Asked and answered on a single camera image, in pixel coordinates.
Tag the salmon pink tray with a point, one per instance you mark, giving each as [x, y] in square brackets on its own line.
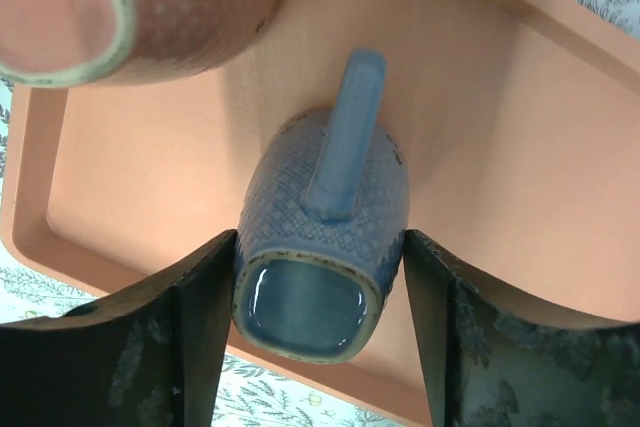
[500, 172]

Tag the floral table mat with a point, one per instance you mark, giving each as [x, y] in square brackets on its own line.
[50, 297]

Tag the salmon textured mug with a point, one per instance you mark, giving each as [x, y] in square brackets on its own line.
[66, 43]

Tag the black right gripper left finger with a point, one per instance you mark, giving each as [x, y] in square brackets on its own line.
[148, 355]

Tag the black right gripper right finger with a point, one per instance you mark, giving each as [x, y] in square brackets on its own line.
[494, 355]

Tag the grey-blue square mug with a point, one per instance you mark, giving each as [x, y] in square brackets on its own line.
[320, 235]

